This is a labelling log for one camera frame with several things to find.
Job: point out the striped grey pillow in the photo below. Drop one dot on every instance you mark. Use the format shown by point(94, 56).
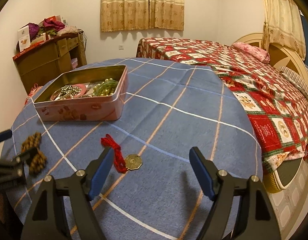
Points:
point(295, 79)

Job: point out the beige window curtain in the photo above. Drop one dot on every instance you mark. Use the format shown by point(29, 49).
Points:
point(126, 15)
point(283, 26)

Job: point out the pink pillow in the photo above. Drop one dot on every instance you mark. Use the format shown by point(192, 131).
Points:
point(258, 53)

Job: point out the gold coin red cord pendant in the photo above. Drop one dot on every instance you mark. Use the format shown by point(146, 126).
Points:
point(122, 164)

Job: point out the white product box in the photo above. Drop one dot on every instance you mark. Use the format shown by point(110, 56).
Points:
point(23, 38)

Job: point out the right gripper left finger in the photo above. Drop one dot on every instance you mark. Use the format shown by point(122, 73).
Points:
point(58, 201)

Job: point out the blue plaid tablecloth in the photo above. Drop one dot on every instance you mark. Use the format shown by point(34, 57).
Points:
point(168, 109)

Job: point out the thin silver bangle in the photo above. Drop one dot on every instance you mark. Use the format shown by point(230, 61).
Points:
point(61, 93)

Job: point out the cream wooden headboard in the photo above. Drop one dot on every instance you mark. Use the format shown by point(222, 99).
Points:
point(279, 56)

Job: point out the clutter pile on cabinet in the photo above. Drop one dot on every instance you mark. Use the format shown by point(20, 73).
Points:
point(48, 29)

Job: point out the beige right window curtain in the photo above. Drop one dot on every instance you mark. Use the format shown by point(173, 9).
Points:
point(283, 26)

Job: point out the bed with red quilt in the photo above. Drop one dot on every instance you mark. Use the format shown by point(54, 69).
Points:
point(277, 110)

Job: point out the brown wooden bead mala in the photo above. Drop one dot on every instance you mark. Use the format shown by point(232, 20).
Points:
point(37, 160)

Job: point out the beige centre window curtain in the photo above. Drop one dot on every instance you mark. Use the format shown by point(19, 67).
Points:
point(126, 15)

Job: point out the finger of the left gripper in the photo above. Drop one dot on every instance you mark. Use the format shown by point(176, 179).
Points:
point(20, 159)
point(5, 135)

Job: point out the pink metal tin box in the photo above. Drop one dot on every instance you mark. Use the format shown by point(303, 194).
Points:
point(74, 108)

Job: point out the paper cards in tin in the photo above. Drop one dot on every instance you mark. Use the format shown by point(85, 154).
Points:
point(88, 89)

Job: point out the brown wooden cabinet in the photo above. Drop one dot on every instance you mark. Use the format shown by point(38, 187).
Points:
point(44, 61)

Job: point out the green jade bangle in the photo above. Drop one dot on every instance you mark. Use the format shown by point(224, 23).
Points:
point(107, 88)

